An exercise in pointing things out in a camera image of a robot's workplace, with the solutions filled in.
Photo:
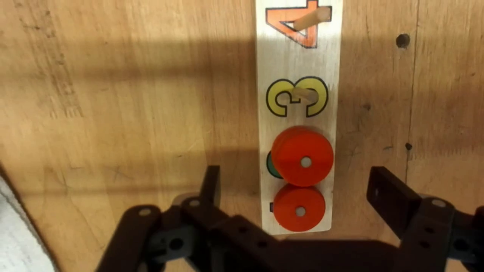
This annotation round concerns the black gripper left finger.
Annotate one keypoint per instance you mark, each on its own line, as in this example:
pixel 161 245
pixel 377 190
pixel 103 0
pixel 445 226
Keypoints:
pixel 212 186

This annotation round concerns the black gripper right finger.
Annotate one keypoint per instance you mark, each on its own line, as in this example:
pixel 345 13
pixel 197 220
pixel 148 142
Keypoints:
pixel 393 196

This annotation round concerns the orange disc block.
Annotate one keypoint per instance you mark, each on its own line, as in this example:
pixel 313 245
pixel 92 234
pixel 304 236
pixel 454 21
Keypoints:
pixel 288 208
pixel 289 155

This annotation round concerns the wooden number peg board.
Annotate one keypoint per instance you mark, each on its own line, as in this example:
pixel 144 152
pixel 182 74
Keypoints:
pixel 297 60

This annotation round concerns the white paper sheet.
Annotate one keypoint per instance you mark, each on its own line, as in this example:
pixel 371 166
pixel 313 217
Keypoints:
pixel 17 236

